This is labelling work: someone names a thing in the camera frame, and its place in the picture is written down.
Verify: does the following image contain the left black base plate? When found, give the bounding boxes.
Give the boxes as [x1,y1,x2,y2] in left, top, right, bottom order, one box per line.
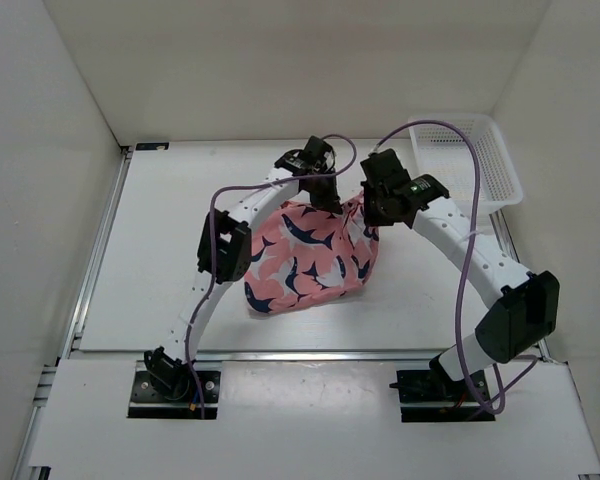
[127,365,221,420]

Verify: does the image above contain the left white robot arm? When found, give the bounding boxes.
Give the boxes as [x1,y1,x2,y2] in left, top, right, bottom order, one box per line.
[144,136,337,402]

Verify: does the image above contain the left aluminium rail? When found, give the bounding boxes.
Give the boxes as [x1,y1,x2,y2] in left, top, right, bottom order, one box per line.
[56,146,134,363]

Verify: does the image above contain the pink shark print shorts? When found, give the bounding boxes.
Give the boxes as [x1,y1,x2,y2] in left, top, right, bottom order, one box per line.
[243,194,380,315]

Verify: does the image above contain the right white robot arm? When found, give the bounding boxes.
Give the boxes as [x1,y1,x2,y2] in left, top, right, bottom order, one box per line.
[361,149,560,400]

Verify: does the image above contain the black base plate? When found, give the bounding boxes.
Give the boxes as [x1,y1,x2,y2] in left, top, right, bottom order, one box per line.
[389,370,495,423]
[127,365,221,420]

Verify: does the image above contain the right aluminium rail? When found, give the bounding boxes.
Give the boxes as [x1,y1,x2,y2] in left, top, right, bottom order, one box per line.
[489,210,554,363]

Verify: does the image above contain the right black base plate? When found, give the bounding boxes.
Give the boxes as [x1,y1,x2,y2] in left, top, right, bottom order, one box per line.
[389,370,495,423]

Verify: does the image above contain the aluminium rail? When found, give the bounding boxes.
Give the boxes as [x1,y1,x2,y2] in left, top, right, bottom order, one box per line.
[195,349,440,362]
[489,210,554,363]
[56,146,134,363]

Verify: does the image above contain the front aluminium rail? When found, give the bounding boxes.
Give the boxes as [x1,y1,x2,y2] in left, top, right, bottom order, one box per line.
[195,349,440,362]

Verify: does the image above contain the black label sticker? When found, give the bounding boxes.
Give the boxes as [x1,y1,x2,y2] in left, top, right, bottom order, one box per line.
[135,142,170,151]

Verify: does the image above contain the white plastic basket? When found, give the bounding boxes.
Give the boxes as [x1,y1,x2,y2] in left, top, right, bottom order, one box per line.
[409,113,523,218]

